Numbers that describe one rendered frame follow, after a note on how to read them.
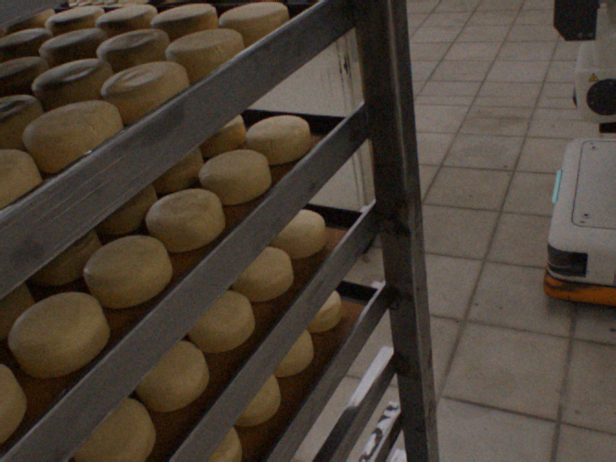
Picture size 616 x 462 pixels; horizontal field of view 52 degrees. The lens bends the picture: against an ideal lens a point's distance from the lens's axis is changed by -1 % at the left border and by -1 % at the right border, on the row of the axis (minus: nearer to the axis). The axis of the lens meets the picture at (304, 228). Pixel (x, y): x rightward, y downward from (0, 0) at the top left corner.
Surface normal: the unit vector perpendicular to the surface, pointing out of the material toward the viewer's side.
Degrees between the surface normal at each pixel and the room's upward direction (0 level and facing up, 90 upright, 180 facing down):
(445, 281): 0
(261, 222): 90
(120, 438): 0
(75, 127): 0
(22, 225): 90
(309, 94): 90
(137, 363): 90
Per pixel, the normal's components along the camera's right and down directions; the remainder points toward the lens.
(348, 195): -0.37, 0.57
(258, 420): 0.34, 0.47
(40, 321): -0.16, -0.82
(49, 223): 0.86, 0.16
